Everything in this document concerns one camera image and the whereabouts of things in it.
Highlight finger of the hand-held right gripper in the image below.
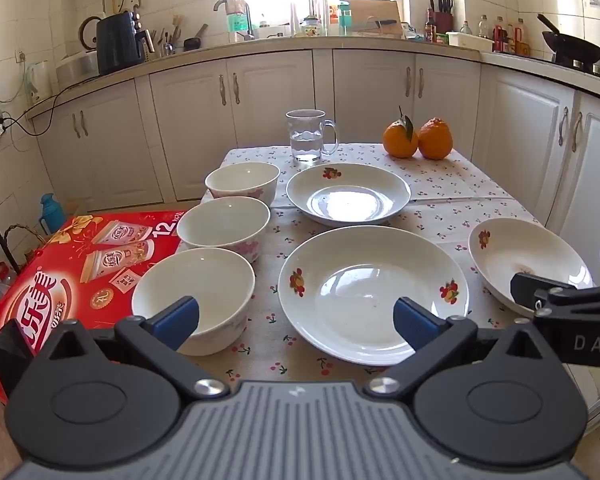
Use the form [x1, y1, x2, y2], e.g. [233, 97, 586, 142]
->
[510, 272, 600, 319]

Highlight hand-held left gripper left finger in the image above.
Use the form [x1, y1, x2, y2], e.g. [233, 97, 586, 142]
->
[27, 296, 231, 402]

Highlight white plastic tray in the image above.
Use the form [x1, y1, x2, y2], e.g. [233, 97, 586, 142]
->
[447, 31, 493, 52]

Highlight white kitchen cabinets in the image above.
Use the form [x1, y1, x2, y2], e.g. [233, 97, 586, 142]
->
[27, 47, 600, 281]

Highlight orange with leaf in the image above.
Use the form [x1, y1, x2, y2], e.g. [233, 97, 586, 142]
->
[383, 106, 420, 159]

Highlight white plate fruit print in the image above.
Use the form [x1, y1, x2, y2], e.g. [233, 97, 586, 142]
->
[278, 226, 471, 367]
[468, 218, 595, 318]
[286, 162, 412, 227]

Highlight green label soap bottle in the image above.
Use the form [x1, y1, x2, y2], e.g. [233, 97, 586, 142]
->
[225, 0, 249, 34]

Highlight dark blue air fryer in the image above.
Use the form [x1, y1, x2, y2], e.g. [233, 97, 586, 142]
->
[96, 11, 146, 76]

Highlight glass mug with water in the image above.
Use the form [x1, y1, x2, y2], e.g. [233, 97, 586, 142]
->
[285, 109, 340, 163]

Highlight beige kitchen countertop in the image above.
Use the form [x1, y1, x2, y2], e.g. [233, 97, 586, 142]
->
[27, 32, 600, 121]

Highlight red knife block with knives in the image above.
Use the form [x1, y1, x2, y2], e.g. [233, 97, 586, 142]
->
[428, 0, 454, 34]

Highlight wicker basket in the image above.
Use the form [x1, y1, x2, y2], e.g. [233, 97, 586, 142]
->
[2, 224, 48, 272]

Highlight white bowl pink flower print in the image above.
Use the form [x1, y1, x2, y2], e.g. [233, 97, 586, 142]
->
[204, 162, 281, 207]
[176, 196, 271, 263]

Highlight chrome kitchen faucet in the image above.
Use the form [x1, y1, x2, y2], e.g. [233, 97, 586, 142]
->
[213, 0, 256, 41]

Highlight cherry print tablecloth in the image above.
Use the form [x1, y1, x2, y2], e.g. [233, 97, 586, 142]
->
[172, 143, 596, 396]

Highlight wooden cutting board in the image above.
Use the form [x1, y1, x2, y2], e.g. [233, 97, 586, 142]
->
[339, 0, 405, 37]

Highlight red carton box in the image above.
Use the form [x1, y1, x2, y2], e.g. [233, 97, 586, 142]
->
[0, 211, 188, 406]

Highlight orange without leaf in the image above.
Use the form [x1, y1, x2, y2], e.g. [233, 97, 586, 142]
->
[418, 117, 454, 161]

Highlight black wok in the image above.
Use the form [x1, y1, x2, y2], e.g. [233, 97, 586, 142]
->
[536, 14, 600, 67]

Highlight white electric kettle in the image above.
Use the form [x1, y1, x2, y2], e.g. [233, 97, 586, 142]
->
[26, 60, 51, 96]

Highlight teal thermos jug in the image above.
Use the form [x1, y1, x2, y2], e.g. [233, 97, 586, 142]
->
[40, 193, 67, 235]

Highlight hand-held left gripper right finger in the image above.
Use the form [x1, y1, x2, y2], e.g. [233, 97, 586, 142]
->
[365, 296, 563, 401]

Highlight white bowl faint pink print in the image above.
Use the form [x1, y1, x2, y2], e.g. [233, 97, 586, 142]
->
[131, 248, 256, 357]

